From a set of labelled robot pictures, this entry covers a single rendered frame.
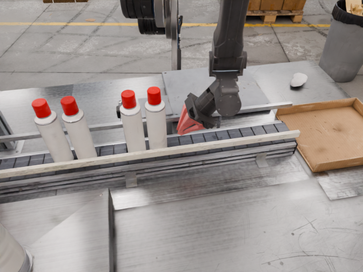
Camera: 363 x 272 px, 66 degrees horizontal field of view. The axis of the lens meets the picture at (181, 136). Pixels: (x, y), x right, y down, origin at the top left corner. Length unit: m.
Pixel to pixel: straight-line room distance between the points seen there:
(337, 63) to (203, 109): 2.30
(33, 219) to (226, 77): 0.55
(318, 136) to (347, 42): 1.88
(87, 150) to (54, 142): 0.08
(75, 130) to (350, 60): 2.54
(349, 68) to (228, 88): 2.39
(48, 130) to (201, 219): 0.43
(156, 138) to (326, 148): 0.53
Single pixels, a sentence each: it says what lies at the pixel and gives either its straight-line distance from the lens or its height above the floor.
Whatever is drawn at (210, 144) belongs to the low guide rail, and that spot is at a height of 0.91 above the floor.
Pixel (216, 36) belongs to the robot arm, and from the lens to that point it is 0.63.
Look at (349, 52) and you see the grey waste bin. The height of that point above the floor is 0.31.
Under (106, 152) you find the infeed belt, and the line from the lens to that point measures 0.83.
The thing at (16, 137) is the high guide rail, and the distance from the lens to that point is 0.85.
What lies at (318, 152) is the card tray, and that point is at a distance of 0.96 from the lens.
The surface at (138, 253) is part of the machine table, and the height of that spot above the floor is 0.83.
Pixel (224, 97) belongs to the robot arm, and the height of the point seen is 1.11.
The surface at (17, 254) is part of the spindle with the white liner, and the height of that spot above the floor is 0.95.
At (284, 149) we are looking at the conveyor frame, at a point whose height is 0.86.
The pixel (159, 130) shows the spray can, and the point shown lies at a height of 0.98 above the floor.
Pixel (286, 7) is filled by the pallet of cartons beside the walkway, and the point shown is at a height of 0.18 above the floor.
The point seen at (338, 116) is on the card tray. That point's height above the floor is 0.83.
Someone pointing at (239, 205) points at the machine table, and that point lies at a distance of 0.77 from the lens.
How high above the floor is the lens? 1.48
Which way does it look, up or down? 44 degrees down
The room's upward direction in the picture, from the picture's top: straight up
